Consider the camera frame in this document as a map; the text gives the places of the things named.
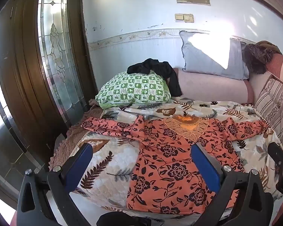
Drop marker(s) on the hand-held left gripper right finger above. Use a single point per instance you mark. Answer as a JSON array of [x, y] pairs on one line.
[[204, 164]]

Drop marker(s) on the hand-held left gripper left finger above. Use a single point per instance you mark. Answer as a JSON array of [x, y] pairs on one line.
[[80, 159]]

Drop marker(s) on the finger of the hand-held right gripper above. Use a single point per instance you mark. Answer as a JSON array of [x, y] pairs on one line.
[[277, 151]]

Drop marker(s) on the orange floral shirt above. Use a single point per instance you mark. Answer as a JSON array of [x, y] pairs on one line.
[[166, 160]]

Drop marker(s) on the brown lace bedspread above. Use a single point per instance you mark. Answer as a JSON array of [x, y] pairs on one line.
[[63, 143]]

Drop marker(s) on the leaf print blanket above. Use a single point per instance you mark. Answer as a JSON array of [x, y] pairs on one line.
[[103, 169]]

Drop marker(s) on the striped floral cushion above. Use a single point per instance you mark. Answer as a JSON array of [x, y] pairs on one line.
[[273, 106]]

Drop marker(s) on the pink sofa cushion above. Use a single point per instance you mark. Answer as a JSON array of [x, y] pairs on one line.
[[212, 88]]

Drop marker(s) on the pink sofa armrest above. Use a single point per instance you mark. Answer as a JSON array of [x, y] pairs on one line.
[[281, 66]]

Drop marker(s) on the green checked pillow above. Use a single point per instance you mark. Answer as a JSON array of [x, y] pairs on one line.
[[134, 88]]

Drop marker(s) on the brown furry cushion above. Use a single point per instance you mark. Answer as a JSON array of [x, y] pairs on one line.
[[256, 57]]

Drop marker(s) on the wooden door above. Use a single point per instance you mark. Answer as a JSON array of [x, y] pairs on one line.
[[26, 75]]

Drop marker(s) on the grey pillow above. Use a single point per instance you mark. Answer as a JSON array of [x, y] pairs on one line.
[[202, 61]]

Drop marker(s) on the brown cloth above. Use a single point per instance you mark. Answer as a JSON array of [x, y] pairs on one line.
[[268, 46]]

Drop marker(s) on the black garment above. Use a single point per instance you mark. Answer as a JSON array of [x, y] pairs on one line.
[[153, 69]]

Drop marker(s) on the stained glass door panel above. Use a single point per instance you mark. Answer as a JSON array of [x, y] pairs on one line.
[[57, 51]]

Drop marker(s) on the beige light switch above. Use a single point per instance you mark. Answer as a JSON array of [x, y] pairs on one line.
[[184, 17]]

